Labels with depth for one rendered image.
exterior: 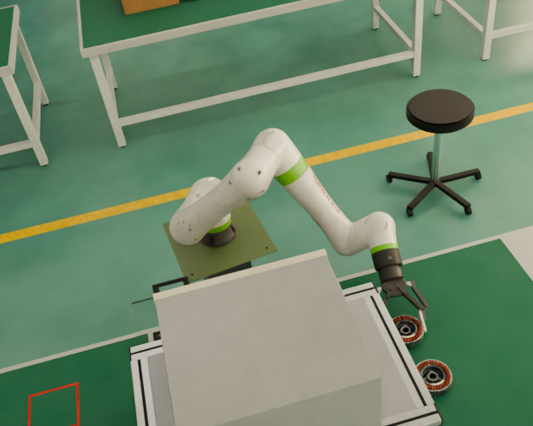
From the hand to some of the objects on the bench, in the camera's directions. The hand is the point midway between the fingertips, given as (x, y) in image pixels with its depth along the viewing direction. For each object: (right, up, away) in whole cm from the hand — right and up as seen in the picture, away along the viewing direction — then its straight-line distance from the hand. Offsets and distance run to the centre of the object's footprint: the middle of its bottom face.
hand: (405, 330), depth 209 cm
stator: (0, -2, +1) cm, 2 cm away
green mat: (+22, -9, -10) cm, 26 cm away
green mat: (-102, -41, -24) cm, 113 cm away
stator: (+6, -13, -12) cm, 19 cm away
